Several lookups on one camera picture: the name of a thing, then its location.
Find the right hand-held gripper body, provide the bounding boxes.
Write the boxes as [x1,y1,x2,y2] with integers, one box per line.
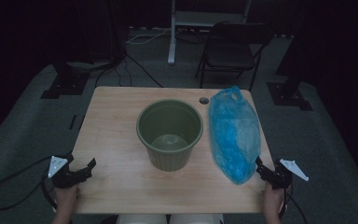
[269,158,310,190]

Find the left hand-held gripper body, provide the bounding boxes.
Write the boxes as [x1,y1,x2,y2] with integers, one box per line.
[47,154,90,189]

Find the blue plastic bag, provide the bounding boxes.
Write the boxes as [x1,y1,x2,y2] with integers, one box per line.
[208,85,262,186]

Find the green plastic bin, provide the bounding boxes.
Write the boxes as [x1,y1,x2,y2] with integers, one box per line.
[135,98,205,173]

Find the person's left hand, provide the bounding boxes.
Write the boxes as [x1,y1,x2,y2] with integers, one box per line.
[54,184,80,217]

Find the person's right hand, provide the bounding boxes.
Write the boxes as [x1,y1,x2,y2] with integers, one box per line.
[263,181,286,217]

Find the black folding chair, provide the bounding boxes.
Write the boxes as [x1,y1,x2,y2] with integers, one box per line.
[194,21,275,92]

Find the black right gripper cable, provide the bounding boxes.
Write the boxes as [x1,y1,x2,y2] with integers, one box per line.
[278,182,310,224]

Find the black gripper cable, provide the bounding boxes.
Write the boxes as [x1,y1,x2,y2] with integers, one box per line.
[0,152,75,213]
[278,182,310,224]

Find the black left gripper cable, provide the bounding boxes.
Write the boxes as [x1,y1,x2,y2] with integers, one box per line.
[0,152,75,213]

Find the black stand with base plate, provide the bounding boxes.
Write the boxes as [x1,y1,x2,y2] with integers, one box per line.
[40,0,129,101]
[266,0,314,112]

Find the black floor cable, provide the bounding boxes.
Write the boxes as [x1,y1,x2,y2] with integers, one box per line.
[94,52,165,89]

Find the white floor cable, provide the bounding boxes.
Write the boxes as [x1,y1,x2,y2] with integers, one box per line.
[125,27,172,46]

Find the white metal desk frame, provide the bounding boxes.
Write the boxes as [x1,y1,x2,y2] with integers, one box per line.
[167,0,254,66]

